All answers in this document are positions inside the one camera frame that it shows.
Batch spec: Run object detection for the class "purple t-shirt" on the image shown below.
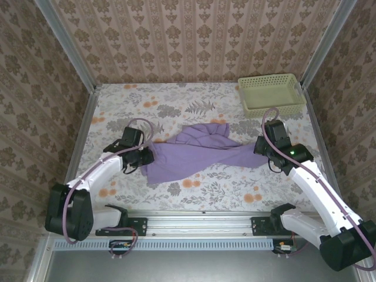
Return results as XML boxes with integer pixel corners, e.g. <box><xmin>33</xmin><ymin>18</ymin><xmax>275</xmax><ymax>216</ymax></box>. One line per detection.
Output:
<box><xmin>140</xmin><ymin>122</ymin><xmax>270</xmax><ymax>185</ymax></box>

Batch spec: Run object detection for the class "thin black cable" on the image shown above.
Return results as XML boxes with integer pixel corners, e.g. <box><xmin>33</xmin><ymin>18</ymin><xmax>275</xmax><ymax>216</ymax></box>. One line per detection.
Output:
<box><xmin>122</xmin><ymin>163</ymin><xmax>142</xmax><ymax>176</ymax></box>
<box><xmin>268</xmin><ymin>157</ymin><xmax>287</xmax><ymax>174</ymax></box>

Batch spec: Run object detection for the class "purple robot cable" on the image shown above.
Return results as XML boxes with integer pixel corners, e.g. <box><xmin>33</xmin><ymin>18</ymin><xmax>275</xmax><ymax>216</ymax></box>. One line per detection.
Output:
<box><xmin>62</xmin><ymin>117</ymin><xmax>156</xmax><ymax>261</ymax></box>
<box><xmin>261</xmin><ymin>108</ymin><xmax>376</xmax><ymax>271</ymax></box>

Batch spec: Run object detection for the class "aluminium front rail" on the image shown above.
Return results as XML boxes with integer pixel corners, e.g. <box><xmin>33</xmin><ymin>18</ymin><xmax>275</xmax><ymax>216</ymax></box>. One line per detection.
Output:
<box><xmin>43</xmin><ymin>210</ymin><xmax>361</xmax><ymax>238</ymax></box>

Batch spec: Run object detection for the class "small black connector board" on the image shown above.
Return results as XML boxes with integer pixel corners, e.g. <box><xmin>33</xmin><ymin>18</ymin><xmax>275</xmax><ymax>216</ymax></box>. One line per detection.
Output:
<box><xmin>108</xmin><ymin>239</ymin><xmax>133</xmax><ymax>255</ymax></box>
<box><xmin>271</xmin><ymin>239</ymin><xmax>296</xmax><ymax>254</ymax></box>

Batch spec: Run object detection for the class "grey slotted cable duct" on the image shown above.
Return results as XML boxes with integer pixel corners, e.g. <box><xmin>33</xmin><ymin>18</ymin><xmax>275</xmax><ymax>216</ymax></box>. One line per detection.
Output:
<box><xmin>54</xmin><ymin>237</ymin><xmax>276</xmax><ymax>251</ymax></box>

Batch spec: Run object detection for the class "floral print tablecloth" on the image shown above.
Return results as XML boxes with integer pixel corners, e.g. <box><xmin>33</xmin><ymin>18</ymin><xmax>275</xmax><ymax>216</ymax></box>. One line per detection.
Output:
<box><xmin>72</xmin><ymin>82</ymin><xmax>338</xmax><ymax>213</ymax></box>

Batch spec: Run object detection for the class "pale green plastic basket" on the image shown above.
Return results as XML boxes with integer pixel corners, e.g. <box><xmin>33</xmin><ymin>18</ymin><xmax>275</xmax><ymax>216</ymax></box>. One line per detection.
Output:
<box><xmin>237</xmin><ymin>73</ymin><xmax>307</xmax><ymax>119</ymax></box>

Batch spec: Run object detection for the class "aluminium table side rail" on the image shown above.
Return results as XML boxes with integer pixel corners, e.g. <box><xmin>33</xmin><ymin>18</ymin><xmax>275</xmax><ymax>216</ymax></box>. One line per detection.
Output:
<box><xmin>63</xmin><ymin>85</ymin><xmax>102</xmax><ymax>189</ymax></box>
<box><xmin>302</xmin><ymin>85</ymin><xmax>348</xmax><ymax>214</ymax></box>

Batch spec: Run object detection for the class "aluminium frame post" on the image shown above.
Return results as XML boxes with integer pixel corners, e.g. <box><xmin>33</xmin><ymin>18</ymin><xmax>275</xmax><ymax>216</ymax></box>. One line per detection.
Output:
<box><xmin>33</xmin><ymin>0</ymin><xmax>98</xmax><ymax>92</ymax></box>
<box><xmin>299</xmin><ymin>0</ymin><xmax>361</xmax><ymax>89</ymax></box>

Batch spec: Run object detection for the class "grey metal panel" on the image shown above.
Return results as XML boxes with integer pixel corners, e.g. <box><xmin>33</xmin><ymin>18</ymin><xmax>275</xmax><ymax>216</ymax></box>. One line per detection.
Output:
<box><xmin>26</xmin><ymin>238</ymin><xmax>376</xmax><ymax>282</ymax></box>

